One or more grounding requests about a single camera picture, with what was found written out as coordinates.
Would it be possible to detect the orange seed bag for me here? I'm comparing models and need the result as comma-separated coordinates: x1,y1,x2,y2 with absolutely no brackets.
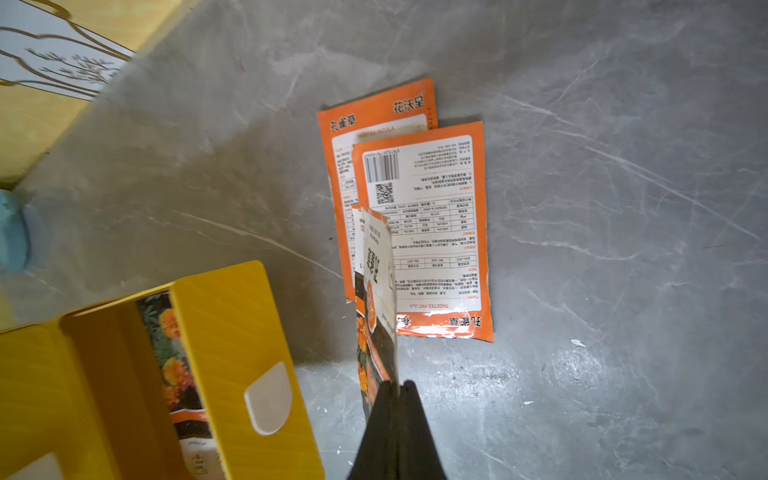
353,205,398,417
352,122,494,342
318,78,438,302

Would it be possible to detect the light blue watering scoop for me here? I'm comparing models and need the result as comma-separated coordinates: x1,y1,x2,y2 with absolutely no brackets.
1,190,30,274

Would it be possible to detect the yellow three-drawer cabinet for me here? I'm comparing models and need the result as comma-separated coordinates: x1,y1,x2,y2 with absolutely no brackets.
1,322,120,479

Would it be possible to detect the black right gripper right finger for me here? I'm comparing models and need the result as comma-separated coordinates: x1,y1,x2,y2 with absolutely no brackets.
399,380,447,480

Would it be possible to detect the seed bag in drawer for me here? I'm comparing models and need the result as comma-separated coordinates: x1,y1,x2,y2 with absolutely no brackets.
136,291,226,479

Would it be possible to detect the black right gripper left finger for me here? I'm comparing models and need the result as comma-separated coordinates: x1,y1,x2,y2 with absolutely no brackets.
348,381,399,480

